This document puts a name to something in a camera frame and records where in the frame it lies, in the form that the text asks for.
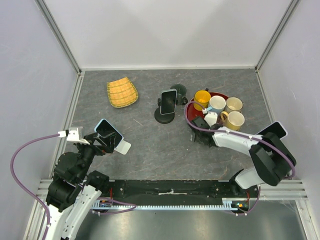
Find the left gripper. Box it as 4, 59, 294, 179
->
76, 131, 116, 181

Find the light blue case phone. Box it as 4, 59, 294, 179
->
94, 118, 123, 147

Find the red round tray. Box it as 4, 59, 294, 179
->
187, 92, 229, 124

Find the black round phone stand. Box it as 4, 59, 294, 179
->
154, 98, 175, 124

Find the clear case phone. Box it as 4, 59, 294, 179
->
160, 88, 177, 115

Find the purple case phone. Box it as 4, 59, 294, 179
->
257, 121, 288, 139

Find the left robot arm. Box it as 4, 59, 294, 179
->
43, 128, 116, 240

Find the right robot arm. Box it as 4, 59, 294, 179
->
187, 116, 297, 197

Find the white phone stand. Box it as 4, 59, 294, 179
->
114, 139, 131, 155

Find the white light blue mug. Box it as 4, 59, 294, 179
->
202, 95, 226, 115

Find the pale yellow mug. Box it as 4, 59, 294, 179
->
220, 111, 245, 131

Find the cream mug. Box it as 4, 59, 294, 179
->
225, 97, 243, 113

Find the dark green mug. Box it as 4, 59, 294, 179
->
170, 84, 188, 106

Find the yellow woven basket tray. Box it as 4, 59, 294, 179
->
106, 77, 139, 109

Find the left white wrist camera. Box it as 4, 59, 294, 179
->
58, 126, 90, 145

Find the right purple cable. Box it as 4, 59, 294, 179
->
184, 101, 297, 180

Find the purple cable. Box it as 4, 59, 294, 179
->
9, 133, 61, 240
184, 101, 297, 180

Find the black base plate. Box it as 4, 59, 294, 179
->
101, 179, 259, 207

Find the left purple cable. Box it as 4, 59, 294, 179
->
9, 133, 61, 240

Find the light blue cable duct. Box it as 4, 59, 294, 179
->
91, 200, 238, 211

